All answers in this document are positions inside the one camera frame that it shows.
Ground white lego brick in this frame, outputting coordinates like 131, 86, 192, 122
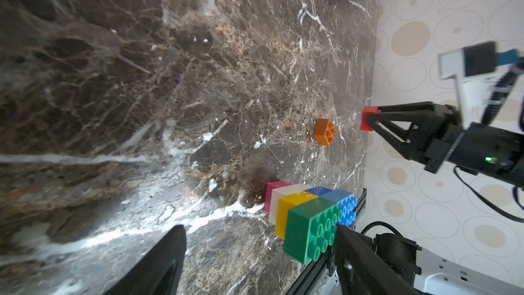
269, 184, 311, 225

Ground pink lego brick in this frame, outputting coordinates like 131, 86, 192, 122
263, 179, 292, 214

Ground dark blue lego brick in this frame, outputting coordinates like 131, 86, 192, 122
305, 187, 332, 197

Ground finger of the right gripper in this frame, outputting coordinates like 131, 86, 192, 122
376, 102, 459, 119
370, 113, 433, 160

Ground orange lego brick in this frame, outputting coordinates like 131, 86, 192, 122
313, 119, 337, 146

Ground red lego brick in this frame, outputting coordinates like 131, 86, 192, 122
360, 106, 382, 132

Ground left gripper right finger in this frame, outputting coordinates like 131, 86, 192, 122
333, 225, 418, 294

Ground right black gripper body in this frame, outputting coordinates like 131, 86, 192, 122
424, 104, 523, 188

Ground green lego brick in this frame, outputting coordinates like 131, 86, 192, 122
283, 197, 343, 265

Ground yellow lego brick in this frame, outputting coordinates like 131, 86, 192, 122
274, 190, 319, 240

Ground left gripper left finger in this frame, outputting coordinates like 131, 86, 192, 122
106, 225, 187, 294

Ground light blue lego brick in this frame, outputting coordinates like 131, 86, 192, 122
321, 190, 358, 227

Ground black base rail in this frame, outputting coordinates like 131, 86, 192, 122
284, 188, 369, 295

